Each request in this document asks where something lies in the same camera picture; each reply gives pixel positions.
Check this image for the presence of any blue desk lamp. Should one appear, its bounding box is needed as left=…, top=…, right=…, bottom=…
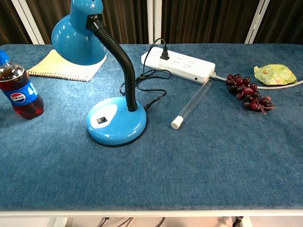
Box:
left=51, top=0, right=148, bottom=147

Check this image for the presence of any clear tube with white cap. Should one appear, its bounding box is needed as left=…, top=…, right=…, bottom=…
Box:
left=170, top=79, right=214, bottom=130

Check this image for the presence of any blue table cloth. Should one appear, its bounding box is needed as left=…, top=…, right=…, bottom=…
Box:
left=0, top=43, right=303, bottom=212

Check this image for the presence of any white power strip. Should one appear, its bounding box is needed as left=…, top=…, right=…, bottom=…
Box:
left=141, top=46, right=216, bottom=85

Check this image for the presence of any yellow spiral notebook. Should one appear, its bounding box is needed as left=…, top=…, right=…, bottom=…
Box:
left=27, top=49, right=107, bottom=82

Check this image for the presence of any dark red grape bunch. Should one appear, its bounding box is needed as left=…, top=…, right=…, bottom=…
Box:
left=225, top=73, right=276, bottom=115

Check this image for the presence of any dark brown curtain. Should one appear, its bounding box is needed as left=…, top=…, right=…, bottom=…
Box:
left=0, top=0, right=303, bottom=45

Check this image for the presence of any crumpled green yellow wrapper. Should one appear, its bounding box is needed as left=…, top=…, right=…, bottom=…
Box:
left=253, top=63, right=298, bottom=86

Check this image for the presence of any cola bottle with blue label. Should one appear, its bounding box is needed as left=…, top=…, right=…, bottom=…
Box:
left=0, top=49, right=45, bottom=120

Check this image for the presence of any black power plug with cable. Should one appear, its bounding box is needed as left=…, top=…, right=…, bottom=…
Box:
left=119, top=38, right=172, bottom=111

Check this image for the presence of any white frame post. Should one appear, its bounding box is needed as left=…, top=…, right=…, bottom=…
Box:
left=146, top=0, right=162, bottom=44
left=244, top=0, right=267, bottom=44
left=11, top=0, right=45, bottom=45

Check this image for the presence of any grey power strip cable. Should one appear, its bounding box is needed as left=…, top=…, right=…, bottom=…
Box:
left=210, top=71, right=303, bottom=90

